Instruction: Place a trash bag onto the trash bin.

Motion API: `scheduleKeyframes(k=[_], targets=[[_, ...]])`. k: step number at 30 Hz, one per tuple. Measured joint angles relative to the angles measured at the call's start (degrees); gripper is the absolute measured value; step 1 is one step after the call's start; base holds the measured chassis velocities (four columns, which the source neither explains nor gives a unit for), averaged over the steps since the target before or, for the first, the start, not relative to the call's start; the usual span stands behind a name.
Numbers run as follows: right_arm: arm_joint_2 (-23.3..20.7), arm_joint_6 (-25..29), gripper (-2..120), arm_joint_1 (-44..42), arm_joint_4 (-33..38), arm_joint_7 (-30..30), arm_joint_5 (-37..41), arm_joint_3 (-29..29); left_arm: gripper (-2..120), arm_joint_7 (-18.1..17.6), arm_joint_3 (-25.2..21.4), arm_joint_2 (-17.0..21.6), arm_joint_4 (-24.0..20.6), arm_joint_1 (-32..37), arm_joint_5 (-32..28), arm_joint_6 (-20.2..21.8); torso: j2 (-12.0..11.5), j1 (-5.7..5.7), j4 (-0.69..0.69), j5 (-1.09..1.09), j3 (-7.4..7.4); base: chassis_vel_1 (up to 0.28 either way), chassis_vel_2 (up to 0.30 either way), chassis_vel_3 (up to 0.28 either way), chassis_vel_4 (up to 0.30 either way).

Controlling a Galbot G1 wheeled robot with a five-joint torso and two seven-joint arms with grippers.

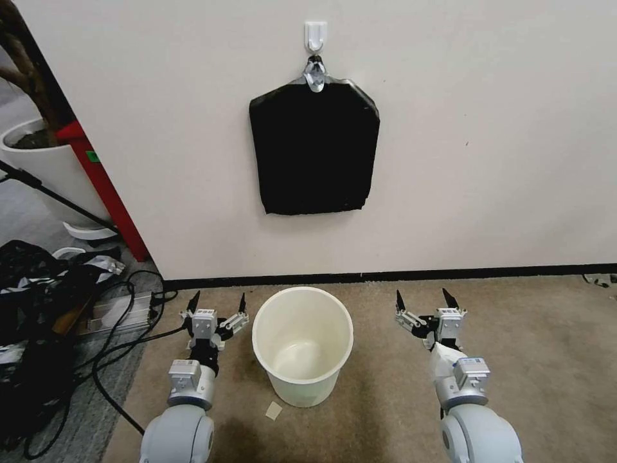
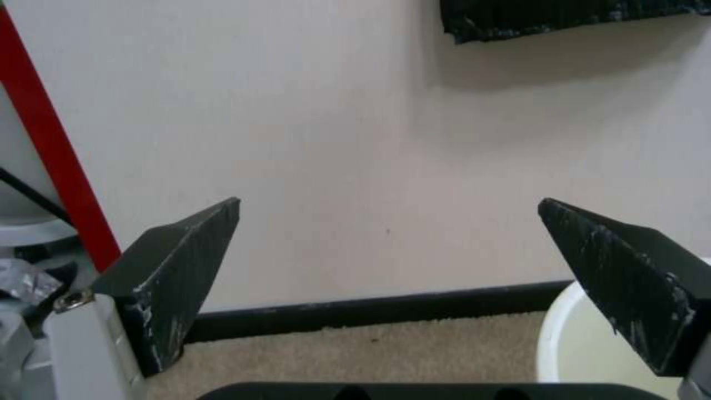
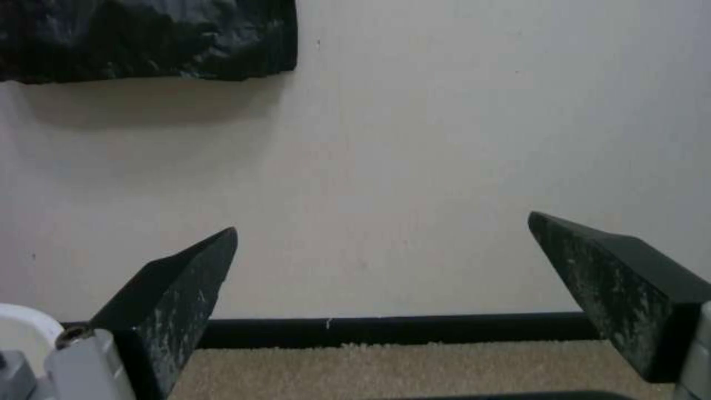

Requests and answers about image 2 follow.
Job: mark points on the red strip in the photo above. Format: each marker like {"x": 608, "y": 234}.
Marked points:
{"x": 50, "y": 133}

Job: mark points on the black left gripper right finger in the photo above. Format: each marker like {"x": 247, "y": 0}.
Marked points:
{"x": 627, "y": 291}

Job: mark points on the black baseboard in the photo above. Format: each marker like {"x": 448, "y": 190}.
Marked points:
{"x": 361, "y": 312}

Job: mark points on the white trash bin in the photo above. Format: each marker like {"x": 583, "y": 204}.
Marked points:
{"x": 575, "y": 337}

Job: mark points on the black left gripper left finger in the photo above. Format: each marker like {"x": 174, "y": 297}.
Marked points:
{"x": 166, "y": 283}

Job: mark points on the black trash bag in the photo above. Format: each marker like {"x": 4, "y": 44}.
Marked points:
{"x": 555, "y": 16}

